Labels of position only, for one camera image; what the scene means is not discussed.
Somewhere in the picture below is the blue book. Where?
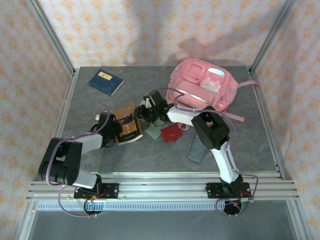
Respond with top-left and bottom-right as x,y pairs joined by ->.
86,69 -> 124,97

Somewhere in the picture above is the grey slotted cable duct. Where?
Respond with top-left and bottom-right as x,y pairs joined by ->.
36,201 -> 251,211

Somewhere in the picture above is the brown book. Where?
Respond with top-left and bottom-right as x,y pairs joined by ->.
109,101 -> 144,146

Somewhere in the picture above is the grey blue fabric pouch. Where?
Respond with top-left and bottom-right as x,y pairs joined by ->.
187,136 -> 208,164

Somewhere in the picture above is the aluminium frame post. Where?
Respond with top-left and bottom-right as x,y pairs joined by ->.
29,0 -> 76,74
250,0 -> 298,74

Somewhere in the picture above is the aluminium table side rail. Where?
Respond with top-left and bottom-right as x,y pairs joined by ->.
249,68 -> 286,180
39,68 -> 80,181

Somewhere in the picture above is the aluminium mounting rail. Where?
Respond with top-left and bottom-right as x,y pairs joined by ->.
26,172 -> 300,201

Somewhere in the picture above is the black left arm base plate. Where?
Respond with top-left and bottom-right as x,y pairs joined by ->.
73,182 -> 120,200

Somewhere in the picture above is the aluminium frame leg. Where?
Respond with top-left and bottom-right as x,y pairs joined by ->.
286,199 -> 314,240
13,199 -> 39,240

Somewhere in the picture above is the red wallet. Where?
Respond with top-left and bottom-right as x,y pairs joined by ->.
159,124 -> 185,144

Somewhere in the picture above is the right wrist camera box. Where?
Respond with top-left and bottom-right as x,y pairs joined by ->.
139,96 -> 152,109

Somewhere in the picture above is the mint green wallet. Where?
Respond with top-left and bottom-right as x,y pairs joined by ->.
144,124 -> 162,141

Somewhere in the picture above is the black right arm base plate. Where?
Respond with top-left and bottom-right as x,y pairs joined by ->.
205,182 -> 252,200

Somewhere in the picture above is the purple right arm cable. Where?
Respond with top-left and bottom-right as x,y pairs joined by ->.
149,87 -> 259,217

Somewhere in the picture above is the pink student backpack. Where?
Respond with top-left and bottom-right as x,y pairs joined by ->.
165,58 -> 258,131

